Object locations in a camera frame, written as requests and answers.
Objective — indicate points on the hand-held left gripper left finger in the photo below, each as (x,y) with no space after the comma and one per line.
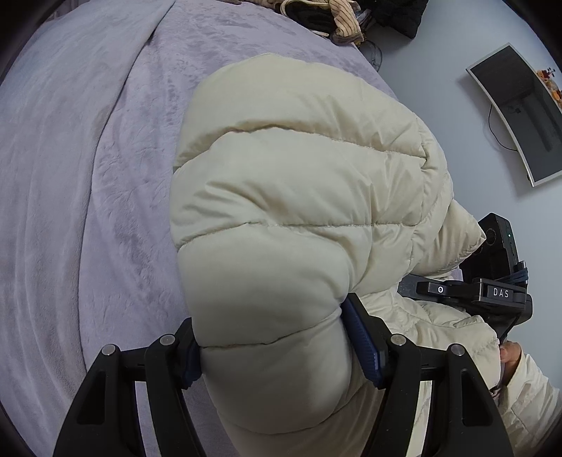
(191,364)

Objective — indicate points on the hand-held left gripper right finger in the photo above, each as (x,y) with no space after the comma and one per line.
(360,338)

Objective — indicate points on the beige striped garment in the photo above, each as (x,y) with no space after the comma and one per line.
(347,22)

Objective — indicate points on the person's right hand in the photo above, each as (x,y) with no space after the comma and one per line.
(510,356)

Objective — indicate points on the orange flower decoration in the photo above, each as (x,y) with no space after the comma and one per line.
(551,81)

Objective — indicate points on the wall-mounted flat screen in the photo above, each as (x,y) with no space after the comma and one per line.
(522,114)

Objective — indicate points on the cream puffer jacket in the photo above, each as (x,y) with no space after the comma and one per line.
(298,211)

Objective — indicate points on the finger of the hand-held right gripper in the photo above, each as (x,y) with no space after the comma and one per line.
(439,290)

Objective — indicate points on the black puffer jacket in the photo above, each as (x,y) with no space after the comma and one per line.
(404,15)

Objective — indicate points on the lilac plush blanket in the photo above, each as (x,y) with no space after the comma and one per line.
(88,175)

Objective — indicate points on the dark garment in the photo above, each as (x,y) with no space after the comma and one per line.
(311,15)

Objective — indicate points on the person's right forearm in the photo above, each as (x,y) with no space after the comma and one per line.
(535,408)

